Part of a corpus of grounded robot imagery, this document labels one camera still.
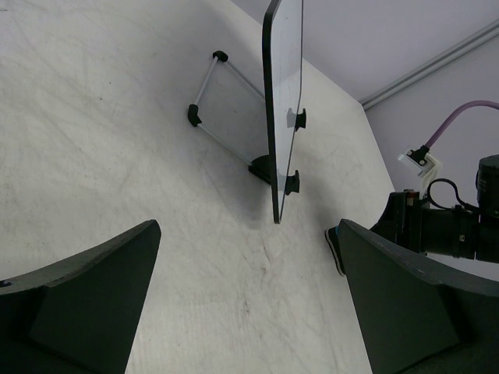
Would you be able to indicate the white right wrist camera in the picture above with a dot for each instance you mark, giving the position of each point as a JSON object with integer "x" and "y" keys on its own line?
{"x": 421, "y": 163}

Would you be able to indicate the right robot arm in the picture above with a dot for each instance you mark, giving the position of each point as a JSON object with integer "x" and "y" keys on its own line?
{"x": 487, "y": 208}

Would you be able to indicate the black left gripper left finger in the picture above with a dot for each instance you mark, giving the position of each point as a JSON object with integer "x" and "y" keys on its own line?
{"x": 80, "y": 314}

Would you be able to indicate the blue whiteboard eraser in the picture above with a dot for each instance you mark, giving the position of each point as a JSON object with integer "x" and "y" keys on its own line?
{"x": 331, "y": 236}

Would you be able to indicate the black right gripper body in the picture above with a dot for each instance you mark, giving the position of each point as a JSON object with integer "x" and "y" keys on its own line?
{"x": 408, "y": 221}

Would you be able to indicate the whiteboard wire stand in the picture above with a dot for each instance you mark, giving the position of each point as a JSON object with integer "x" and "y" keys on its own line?
{"x": 234, "y": 111}

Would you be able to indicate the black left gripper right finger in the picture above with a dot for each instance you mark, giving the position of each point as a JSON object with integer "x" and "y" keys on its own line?
{"x": 417, "y": 315}

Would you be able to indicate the white whiteboard black frame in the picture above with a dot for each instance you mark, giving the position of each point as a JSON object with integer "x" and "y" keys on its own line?
{"x": 282, "y": 54}

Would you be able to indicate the right aluminium frame post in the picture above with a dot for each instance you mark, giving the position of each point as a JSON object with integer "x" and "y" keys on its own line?
{"x": 437, "y": 63}

